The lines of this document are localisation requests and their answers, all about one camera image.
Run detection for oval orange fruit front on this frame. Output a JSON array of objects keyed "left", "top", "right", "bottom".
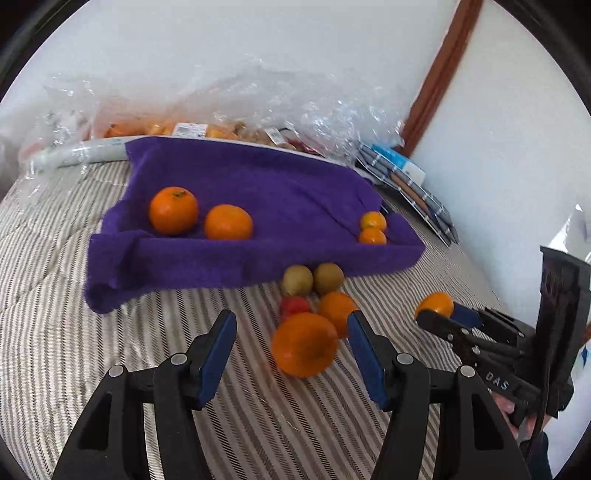
[{"left": 415, "top": 292, "right": 455, "bottom": 318}]

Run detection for oval orange fruit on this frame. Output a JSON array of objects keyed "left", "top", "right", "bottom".
[
  {"left": 360, "top": 211, "right": 388, "bottom": 231},
  {"left": 415, "top": 292, "right": 455, "bottom": 318}
]

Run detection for round orange fruit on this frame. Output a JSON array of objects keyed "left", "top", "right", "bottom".
[
  {"left": 358, "top": 227, "right": 388, "bottom": 245},
  {"left": 318, "top": 291, "right": 359, "bottom": 339}
]

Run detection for round orange fruit back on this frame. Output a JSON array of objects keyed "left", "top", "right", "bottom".
[{"left": 358, "top": 227, "right": 388, "bottom": 245}]

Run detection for large mandarin with stem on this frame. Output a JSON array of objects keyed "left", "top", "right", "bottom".
[{"left": 148, "top": 186, "right": 198, "bottom": 236}]

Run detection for mandarin back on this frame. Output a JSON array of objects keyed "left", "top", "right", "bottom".
[{"left": 204, "top": 204, "right": 253, "bottom": 241}]

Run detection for person's right hand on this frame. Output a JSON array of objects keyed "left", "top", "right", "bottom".
[{"left": 491, "top": 391, "right": 553, "bottom": 444}]

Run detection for green round fruit right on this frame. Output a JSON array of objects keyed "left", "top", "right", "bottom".
[{"left": 314, "top": 263, "right": 345, "bottom": 295}]

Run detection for green round fruit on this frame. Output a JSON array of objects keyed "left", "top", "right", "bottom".
[
  {"left": 283, "top": 265, "right": 314, "bottom": 296},
  {"left": 314, "top": 263, "right": 345, "bottom": 295}
]

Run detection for striped quilted table cover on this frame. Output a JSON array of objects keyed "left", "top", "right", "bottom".
[{"left": 0, "top": 158, "right": 509, "bottom": 480}]

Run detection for grey checked folded cloth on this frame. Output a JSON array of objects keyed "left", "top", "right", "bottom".
[{"left": 356, "top": 142, "right": 460, "bottom": 246}]

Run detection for small red tomato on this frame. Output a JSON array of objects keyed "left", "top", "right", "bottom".
[{"left": 280, "top": 296, "right": 312, "bottom": 322}]

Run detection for green round fruit left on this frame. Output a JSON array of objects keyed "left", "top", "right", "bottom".
[{"left": 283, "top": 265, "right": 314, "bottom": 296}]

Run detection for blue white tissue box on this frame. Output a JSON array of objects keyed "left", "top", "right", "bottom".
[{"left": 370, "top": 144, "right": 426, "bottom": 186}]

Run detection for purple towel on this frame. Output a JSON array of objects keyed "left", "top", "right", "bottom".
[{"left": 85, "top": 137, "right": 425, "bottom": 314}]

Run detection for clear plastic fruit bags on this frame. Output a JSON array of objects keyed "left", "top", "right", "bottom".
[{"left": 18, "top": 62, "right": 404, "bottom": 174}]

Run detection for brown wooden door frame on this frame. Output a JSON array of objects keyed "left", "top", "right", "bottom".
[{"left": 398, "top": 0, "right": 484, "bottom": 157}]

